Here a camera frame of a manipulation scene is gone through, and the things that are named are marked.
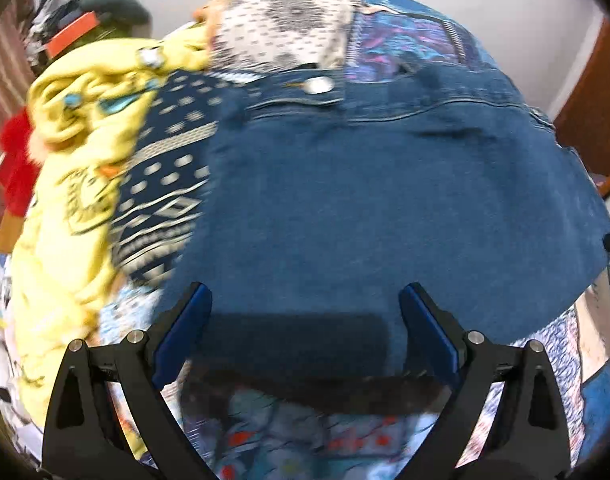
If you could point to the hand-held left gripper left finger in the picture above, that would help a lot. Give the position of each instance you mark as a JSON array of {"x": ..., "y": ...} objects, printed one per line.
[{"x": 185, "y": 330}]

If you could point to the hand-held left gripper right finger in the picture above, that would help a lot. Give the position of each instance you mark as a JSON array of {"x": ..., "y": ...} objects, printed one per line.
[{"x": 427, "y": 325}]

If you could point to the blue denim jacket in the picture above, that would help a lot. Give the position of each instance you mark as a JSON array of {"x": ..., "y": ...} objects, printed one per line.
[{"x": 360, "y": 200}]

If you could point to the pile of clothes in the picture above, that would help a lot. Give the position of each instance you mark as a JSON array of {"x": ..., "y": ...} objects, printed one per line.
[{"x": 50, "y": 5}]

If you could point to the wooden door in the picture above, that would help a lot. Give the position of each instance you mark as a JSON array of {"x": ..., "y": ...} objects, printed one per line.
[{"x": 595, "y": 120}]

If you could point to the yellow printed cloth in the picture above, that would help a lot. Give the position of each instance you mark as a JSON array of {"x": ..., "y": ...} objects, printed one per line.
[{"x": 70, "y": 260}]

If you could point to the brown cardboard piece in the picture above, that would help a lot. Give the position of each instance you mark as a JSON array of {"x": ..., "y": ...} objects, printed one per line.
[{"x": 9, "y": 232}]

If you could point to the red plush toy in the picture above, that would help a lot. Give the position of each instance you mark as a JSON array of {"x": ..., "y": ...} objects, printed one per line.
[{"x": 17, "y": 160}]

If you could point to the green patterned cloth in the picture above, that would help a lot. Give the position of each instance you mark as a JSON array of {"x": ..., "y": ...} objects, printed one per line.
[{"x": 97, "y": 39}]

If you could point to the striped red curtain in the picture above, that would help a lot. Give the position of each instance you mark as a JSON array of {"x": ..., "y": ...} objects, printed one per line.
[{"x": 5, "y": 70}]

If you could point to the orange box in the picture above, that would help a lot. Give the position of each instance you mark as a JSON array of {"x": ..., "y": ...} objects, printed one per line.
[{"x": 70, "y": 35}]

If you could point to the blue patchwork blanket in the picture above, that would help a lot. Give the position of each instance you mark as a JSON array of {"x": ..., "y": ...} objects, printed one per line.
[{"x": 295, "y": 25}]

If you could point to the dark green plush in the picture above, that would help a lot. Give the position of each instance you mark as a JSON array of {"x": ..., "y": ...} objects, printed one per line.
[{"x": 120, "y": 7}]

